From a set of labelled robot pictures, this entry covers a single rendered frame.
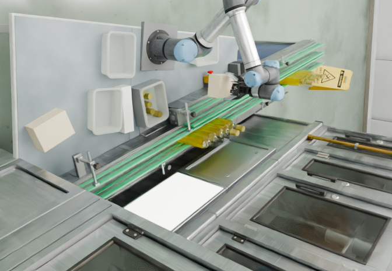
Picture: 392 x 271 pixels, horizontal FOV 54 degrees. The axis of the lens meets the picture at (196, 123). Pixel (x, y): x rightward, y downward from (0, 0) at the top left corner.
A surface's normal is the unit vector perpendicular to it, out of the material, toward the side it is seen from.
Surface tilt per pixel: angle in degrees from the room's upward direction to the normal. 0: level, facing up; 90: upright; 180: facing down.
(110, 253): 90
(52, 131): 0
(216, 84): 90
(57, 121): 0
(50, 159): 0
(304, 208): 90
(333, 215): 90
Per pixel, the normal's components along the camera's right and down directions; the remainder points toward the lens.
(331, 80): -0.39, -0.13
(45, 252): -0.11, -0.91
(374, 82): -0.65, 0.36
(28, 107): 0.76, 0.17
